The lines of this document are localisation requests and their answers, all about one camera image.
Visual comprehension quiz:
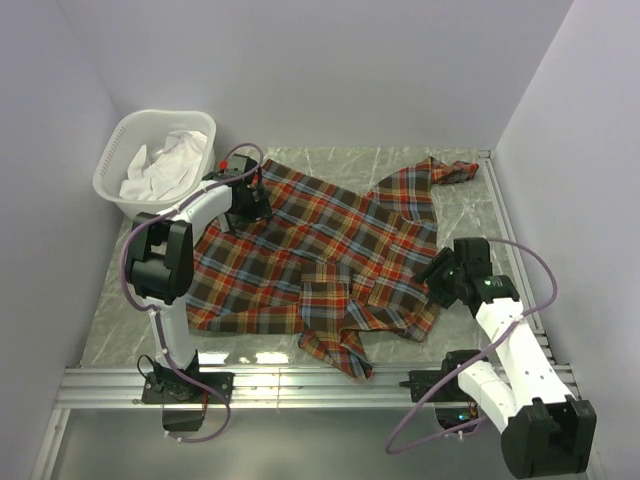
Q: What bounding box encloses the red brown plaid shirt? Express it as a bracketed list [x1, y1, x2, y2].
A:
[186, 158, 478, 379]

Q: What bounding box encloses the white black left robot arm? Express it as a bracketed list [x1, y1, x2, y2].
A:
[121, 153, 272, 402]

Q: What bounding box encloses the aluminium mounting rail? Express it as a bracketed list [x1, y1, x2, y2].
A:
[54, 363, 438, 410]

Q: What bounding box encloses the white crumpled shirt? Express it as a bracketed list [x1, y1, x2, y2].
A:
[119, 130, 208, 201]

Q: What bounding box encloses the aluminium right side rail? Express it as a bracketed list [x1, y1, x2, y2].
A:
[478, 150, 556, 365]

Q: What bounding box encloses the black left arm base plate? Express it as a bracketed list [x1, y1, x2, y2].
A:
[141, 370, 234, 405]

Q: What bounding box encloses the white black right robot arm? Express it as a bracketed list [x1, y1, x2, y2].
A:
[414, 237, 597, 479]

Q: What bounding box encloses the white plastic laundry basket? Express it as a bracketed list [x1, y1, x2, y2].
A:
[93, 109, 217, 218]

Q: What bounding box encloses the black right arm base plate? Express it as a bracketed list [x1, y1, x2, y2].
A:
[399, 370, 468, 403]

